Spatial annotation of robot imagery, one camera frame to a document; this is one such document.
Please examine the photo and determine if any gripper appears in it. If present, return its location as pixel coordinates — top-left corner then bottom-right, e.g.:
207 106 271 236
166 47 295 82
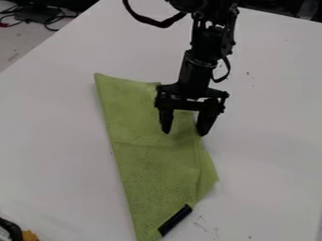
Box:
153 50 231 137

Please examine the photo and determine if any green cloth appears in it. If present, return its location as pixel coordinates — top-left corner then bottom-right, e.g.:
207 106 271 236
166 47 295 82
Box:
92 72 220 241

